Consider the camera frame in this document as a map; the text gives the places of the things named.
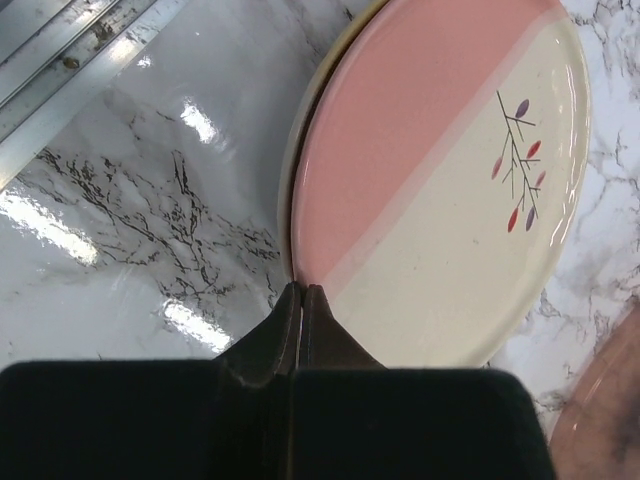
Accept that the pink transparent plastic bin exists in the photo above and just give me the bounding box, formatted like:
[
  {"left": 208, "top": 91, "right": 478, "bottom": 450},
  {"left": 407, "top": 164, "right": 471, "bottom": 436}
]
[{"left": 550, "top": 308, "right": 639, "bottom": 479}]

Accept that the pink cream ceramic plate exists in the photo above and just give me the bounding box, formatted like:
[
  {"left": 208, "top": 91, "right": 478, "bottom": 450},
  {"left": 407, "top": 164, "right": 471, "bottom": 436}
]
[{"left": 278, "top": 1, "right": 591, "bottom": 368}]

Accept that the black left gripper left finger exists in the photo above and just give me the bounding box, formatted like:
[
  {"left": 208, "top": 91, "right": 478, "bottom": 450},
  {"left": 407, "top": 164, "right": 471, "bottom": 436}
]
[{"left": 0, "top": 282, "right": 304, "bottom": 480}]

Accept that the aluminium frame rail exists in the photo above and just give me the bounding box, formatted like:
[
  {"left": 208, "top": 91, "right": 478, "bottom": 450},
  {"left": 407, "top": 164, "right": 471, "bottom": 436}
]
[{"left": 1, "top": 0, "right": 186, "bottom": 184}]

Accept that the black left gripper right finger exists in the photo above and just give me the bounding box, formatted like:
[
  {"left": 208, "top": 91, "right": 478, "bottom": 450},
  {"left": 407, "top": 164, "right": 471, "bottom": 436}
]
[{"left": 294, "top": 285, "right": 555, "bottom": 479}]

